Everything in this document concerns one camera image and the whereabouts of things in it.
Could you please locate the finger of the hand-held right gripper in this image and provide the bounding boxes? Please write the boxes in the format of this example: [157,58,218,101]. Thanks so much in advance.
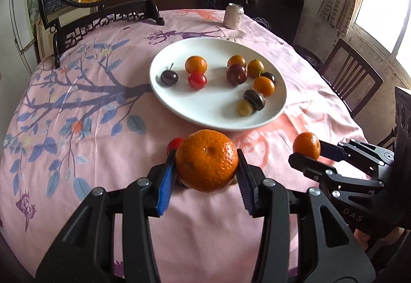
[319,139,394,179]
[288,153,385,198]

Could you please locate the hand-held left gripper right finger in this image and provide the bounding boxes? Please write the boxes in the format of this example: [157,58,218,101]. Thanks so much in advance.
[236,149,376,283]

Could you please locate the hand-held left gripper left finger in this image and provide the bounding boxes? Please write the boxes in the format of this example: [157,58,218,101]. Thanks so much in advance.
[35,150,179,283]

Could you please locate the mandarin orange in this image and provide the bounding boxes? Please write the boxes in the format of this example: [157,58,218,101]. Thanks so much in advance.
[293,132,321,161]
[175,129,239,193]
[185,56,208,75]

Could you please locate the brown longan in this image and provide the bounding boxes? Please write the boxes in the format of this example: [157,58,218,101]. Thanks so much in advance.
[238,99,254,117]

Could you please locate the white round plate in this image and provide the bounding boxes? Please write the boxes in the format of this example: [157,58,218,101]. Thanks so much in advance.
[149,38,287,132]

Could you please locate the small smooth orange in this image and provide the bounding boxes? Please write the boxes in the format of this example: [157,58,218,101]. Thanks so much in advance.
[227,55,247,68]
[247,59,265,78]
[253,76,276,97]

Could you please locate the red plum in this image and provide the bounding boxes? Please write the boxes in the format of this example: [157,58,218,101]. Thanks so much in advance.
[226,64,248,86]

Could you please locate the dark cherry with stem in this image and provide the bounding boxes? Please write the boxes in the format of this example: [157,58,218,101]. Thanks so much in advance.
[160,62,179,87]

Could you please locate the red cherry tomato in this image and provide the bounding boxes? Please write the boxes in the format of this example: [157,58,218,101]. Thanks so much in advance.
[188,72,208,90]
[166,137,184,155]

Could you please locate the person's right hand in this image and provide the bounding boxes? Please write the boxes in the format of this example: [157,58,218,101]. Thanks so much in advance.
[353,222,411,251]

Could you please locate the pink printed tablecloth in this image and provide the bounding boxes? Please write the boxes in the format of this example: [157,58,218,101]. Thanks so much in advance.
[0,8,370,283]

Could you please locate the dark slatted wooden chair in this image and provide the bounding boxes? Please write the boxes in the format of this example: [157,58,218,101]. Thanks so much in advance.
[318,38,384,118]

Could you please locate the black round weight plates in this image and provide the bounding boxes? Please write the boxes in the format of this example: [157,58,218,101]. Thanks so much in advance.
[294,45,323,70]

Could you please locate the black cabinet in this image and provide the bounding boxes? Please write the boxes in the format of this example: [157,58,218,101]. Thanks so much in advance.
[209,0,305,46]

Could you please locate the pale drink can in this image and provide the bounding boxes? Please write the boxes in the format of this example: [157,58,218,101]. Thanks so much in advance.
[223,3,245,30]

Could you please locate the white leaning board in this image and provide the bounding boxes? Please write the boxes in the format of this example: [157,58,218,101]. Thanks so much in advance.
[10,0,37,52]

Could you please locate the white wire cover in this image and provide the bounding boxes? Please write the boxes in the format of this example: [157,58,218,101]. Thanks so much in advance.
[252,15,273,31]

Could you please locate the wooden frame panel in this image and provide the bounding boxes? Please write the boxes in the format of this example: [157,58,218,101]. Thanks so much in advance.
[35,18,58,59]

